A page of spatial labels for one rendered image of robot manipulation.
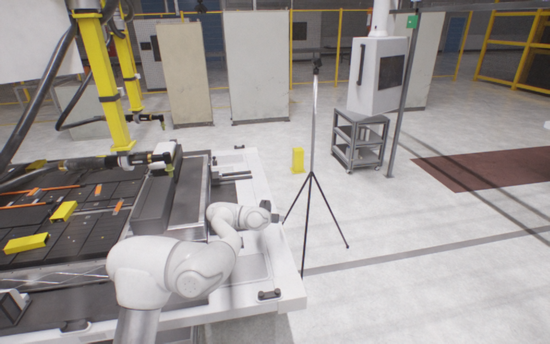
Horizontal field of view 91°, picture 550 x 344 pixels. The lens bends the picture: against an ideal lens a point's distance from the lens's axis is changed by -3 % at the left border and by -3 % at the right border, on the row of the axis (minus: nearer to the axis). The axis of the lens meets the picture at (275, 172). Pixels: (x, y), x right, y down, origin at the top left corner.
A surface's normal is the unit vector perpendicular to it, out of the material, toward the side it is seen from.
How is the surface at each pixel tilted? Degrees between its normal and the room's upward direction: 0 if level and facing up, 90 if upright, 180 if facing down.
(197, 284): 69
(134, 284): 53
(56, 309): 0
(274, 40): 90
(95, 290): 0
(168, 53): 90
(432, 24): 90
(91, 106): 90
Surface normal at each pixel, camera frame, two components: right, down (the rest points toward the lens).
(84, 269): 0.18, 0.46
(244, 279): -0.02, -0.88
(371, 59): -0.81, 0.29
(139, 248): -0.12, -0.67
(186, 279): 0.01, 0.15
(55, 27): 0.89, 0.20
